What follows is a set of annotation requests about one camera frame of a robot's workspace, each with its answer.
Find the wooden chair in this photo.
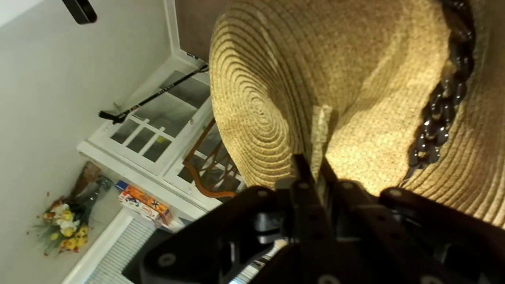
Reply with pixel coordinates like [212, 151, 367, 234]
[184, 119, 244, 198]

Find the yellow flower bouquet vase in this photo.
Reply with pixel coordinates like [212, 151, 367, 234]
[35, 174, 113, 257]

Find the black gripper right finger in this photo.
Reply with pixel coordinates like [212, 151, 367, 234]
[318, 159, 340, 189]

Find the brown straw hat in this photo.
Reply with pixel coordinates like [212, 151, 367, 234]
[210, 0, 505, 227]

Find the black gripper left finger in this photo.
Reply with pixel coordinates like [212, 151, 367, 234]
[294, 154, 316, 187]

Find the white window cabinet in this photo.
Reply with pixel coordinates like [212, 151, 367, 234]
[79, 53, 229, 219]

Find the orange box on shelf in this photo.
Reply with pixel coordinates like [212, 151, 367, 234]
[116, 179, 173, 225]

